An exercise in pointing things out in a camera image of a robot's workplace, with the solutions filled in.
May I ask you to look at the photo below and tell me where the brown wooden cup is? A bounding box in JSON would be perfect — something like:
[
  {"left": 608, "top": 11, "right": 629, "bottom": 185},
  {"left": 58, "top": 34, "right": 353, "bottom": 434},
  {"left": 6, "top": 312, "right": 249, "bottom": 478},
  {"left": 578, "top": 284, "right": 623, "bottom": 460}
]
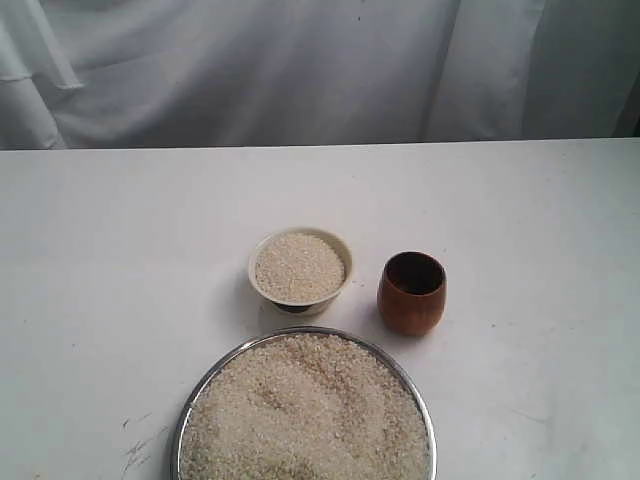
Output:
[{"left": 377, "top": 251, "right": 447, "bottom": 337}]

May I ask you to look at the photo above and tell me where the small cream ceramic bowl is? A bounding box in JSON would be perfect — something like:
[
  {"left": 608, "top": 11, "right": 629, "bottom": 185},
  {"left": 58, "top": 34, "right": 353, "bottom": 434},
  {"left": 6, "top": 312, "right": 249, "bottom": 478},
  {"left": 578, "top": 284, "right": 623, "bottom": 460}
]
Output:
[{"left": 248, "top": 227, "right": 353, "bottom": 316}]

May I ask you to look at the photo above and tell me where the large steel rice tray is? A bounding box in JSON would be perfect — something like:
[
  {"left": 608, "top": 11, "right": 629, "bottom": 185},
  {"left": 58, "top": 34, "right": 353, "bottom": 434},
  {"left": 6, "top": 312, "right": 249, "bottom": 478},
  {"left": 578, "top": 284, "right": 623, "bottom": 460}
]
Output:
[{"left": 170, "top": 326, "right": 437, "bottom": 479}]

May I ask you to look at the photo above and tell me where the white backdrop curtain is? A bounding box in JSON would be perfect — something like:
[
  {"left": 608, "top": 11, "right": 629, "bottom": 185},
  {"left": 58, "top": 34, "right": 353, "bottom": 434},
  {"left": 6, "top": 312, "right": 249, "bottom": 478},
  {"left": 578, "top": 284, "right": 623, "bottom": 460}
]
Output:
[{"left": 1, "top": 1, "right": 639, "bottom": 149}]

